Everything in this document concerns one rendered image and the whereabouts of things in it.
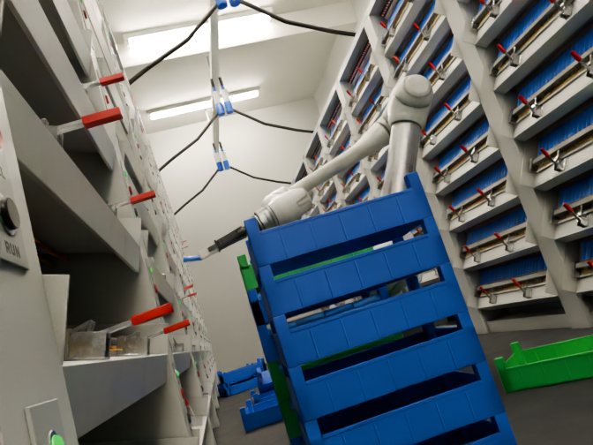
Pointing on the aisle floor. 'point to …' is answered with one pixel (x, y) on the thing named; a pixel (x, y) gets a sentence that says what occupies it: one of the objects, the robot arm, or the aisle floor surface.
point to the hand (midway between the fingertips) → (207, 251)
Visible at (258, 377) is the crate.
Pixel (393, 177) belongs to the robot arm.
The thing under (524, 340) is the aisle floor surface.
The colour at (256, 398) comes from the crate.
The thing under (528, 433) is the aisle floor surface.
